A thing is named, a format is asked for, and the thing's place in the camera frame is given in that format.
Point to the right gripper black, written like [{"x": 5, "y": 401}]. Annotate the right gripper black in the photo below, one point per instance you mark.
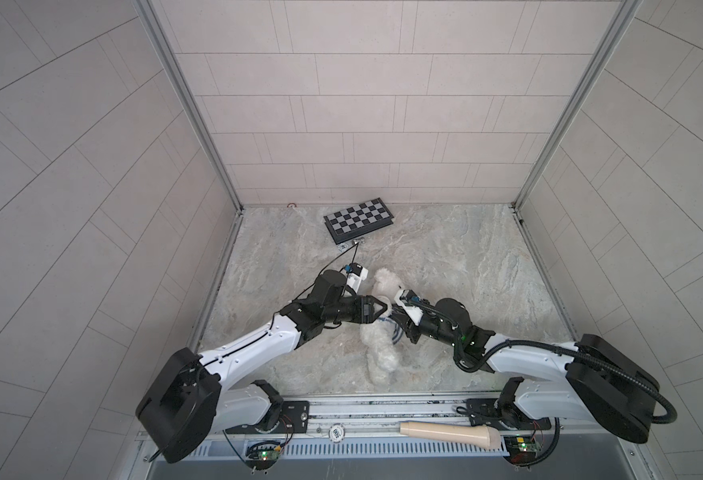
[{"x": 404, "y": 322}]

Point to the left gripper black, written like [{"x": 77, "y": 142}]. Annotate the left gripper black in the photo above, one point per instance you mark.
[{"x": 363, "y": 316}]

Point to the white teddy bear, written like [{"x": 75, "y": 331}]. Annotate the white teddy bear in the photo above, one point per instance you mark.
[{"x": 383, "y": 358}]

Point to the blue white striped sweater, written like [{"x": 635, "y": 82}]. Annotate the blue white striped sweater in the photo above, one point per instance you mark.
[{"x": 398, "y": 331}]

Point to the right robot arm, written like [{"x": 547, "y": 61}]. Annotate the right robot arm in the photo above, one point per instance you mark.
[{"x": 589, "y": 380}]

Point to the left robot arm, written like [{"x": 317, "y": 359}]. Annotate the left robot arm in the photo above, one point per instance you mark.
[{"x": 194, "y": 394}]

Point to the black white chessboard box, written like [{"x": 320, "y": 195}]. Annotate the black white chessboard box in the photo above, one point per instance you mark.
[{"x": 353, "y": 222}]

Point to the round white sticker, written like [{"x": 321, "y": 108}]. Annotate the round white sticker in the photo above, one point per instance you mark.
[{"x": 336, "y": 433}]

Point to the right circuit board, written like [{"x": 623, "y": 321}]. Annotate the right circuit board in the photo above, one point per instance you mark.
[{"x": 521, "y": 449}]

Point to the circuit board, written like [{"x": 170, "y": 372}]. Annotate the circuit board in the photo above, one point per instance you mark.
[
  {"x": 521, "y": 449},
  {"x": 261, "y": 456}
]

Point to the left circuit board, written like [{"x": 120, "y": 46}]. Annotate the left circuit board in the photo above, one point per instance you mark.
[{"x": 261, "y": 456}]

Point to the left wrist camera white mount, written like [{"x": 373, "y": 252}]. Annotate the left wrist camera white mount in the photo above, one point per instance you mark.
[{"x": 355, "y": 275}]

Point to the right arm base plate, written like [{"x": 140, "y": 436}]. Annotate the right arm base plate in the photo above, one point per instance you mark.
[{"x": 483, "y": 414}]

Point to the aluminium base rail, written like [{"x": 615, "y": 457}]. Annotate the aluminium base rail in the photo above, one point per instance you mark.
[{"x": 363, "y": 414}]

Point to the beige wooden handle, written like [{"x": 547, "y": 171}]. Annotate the beige wooden handle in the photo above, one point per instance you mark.
[{"x": 483, "y": 437}]

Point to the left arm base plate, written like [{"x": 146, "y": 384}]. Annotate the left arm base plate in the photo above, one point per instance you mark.
[{"x": 287, "y": 417}]

